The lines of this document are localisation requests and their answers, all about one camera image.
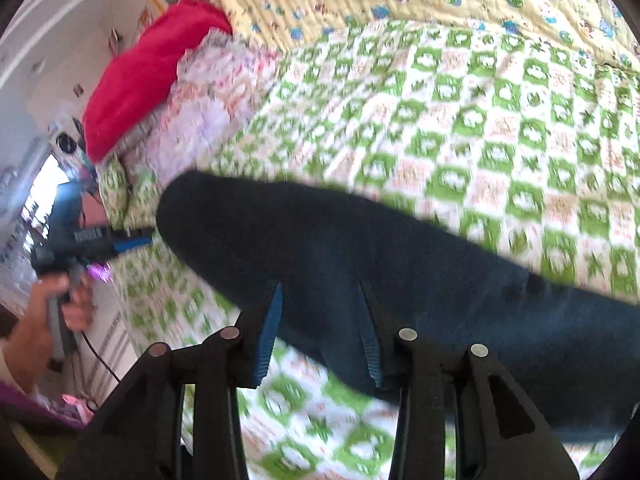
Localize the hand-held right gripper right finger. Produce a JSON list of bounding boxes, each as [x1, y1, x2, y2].
[[357, 280, 581, 480]]

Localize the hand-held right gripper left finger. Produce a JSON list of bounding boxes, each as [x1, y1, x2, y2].
[[55, 282, 286, 480]]

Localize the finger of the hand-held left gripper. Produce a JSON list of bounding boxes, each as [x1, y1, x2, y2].
[[112, 231, 154, 257]]

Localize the dark pants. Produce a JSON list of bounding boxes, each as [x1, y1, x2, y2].
[[156, 170, 640, 443]]

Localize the person's left forearm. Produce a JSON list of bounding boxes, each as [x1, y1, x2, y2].
[[0, 330, 51, 393]]

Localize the person's left hand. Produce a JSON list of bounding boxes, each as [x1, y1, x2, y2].
[[7, 275, 96, 361]]

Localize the pink floral cloth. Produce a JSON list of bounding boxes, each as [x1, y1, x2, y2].
[[120, 30, 286, 186]]

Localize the red fleece cloth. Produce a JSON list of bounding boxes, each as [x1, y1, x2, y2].
[[82, 0, 233, 161]]

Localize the purple garment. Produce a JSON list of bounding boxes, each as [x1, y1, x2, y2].
[[0, 380, 86, 428]]

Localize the green frog patterned blanket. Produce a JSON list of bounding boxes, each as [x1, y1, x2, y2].
[[97, 20, 640, 480]]

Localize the black cable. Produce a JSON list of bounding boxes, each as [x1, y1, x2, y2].
[[80, 330, 123, 386]]

